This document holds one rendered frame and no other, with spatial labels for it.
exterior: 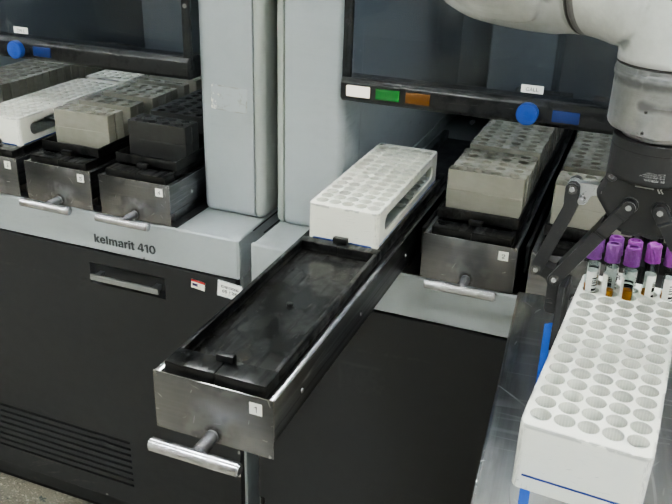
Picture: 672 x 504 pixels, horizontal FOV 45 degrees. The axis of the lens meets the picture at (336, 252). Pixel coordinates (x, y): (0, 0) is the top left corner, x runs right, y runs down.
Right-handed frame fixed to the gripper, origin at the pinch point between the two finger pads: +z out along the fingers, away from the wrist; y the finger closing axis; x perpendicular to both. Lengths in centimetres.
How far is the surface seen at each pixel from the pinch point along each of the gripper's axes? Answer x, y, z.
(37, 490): 29, -114, 87
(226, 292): 28, -62, 23
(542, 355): 3.0, -7.1, 5.4
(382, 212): 21.3, -32.6, 1.1
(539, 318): 10.7, -9.1, 5.4
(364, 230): 19.6, -34.3, 3.4
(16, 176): 26, -102, 10
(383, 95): 36, -39, -11
